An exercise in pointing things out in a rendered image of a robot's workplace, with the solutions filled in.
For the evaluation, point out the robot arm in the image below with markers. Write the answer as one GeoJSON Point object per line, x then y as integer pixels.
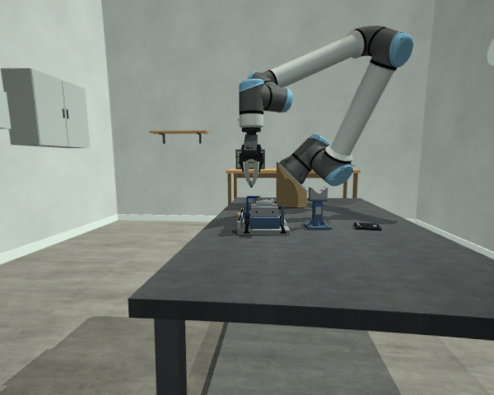
{"type": "Point", "coordinates": [388, 48]}

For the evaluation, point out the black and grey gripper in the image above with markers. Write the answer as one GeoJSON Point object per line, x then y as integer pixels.
{"type": "Point", "coordinates": [257, 165]}

